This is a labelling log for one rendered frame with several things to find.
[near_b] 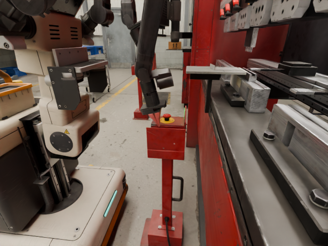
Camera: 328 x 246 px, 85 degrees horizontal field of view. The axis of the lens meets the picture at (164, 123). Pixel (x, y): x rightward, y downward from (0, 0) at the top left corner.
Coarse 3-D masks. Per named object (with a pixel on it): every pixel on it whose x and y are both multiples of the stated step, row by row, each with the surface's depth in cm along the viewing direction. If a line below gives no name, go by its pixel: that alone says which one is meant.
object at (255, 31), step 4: (252, 28) 76; (256, 28) 74; (248, 32) 81; (252, 32) 76; (256, 32) 75; (248, 36) 80; (252, 36) 76; (256, 36) 76; (248, 40) 80; (252, 40) 76; (244, 44) 86; (248, 44) 80; (252, 44) 77; (248, 48) 82
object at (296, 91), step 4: (292, 88) 51; (296, 88) 51; (300, 88) 51; (296, 92) 48; (300, 92) 48; (304, 92) 48; (308, 92) 48; (312, 92) 48; (316, 92) 48; (320, 92) 47; (324, 92) 47
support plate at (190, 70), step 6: (186, 66) 96; (192, 66) 96; (198, 66) 96; (204, 66) 96; (216, 66) 96; (186, 72) 82; (192, 72) 81; (198, 72) 81; (204, 72) 81; (210, 72) 80; (216, 72) 80; (222, 72) 80; (228, 72) 79; (234, 72) 79; (240, 72) 79
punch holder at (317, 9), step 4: (316, 0) 33; (320, 0) 32; (324, 0) 31; (316, 4) 33; (320, 4) 32; (324, 4) 31; (316, 8) 32; (320, 8) 32; (324, 8) 31; (316, 12) 33; (320, 12) 33; (324, 12) 34
